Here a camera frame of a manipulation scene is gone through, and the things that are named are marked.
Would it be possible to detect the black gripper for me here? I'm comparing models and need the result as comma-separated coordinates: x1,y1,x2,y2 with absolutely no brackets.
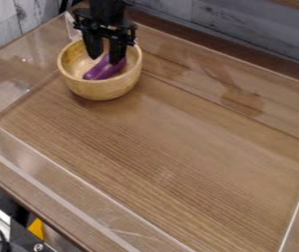
74,0,138,65

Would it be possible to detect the purple toy eggplant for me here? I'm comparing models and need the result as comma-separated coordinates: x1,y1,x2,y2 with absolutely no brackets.
83,55,127,80

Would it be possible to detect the brown wooden bowl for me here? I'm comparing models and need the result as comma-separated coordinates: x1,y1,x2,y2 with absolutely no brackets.
56,39,143,100

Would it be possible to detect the clear acrylic back barrier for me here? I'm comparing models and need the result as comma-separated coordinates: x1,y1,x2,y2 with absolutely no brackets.
138,25,299,139

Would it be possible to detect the clear acrylic barrier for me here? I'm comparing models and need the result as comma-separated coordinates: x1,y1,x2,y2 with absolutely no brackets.
138,25,299,139
0,127,195,252

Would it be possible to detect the clear acrylic front barrier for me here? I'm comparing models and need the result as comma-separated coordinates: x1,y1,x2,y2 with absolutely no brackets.
0,127,195,252

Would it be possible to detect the yellow black device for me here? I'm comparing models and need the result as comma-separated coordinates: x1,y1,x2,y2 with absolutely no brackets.
9,220,56,252

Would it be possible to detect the clear acrylic corner bracket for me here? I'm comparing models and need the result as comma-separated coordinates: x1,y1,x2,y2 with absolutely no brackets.
64,12,82,40

